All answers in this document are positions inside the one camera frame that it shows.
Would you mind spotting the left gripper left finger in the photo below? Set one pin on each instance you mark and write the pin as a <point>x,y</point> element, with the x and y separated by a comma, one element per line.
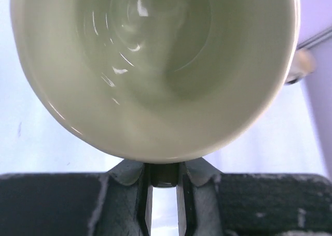
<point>116,202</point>

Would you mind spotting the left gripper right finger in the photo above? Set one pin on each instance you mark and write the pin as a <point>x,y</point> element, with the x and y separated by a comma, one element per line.
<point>211,202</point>

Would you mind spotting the green mug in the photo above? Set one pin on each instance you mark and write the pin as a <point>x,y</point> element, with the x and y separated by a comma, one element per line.
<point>156,81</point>

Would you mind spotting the right aluminium frame post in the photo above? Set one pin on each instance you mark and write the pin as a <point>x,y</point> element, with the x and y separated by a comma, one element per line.
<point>316,39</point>

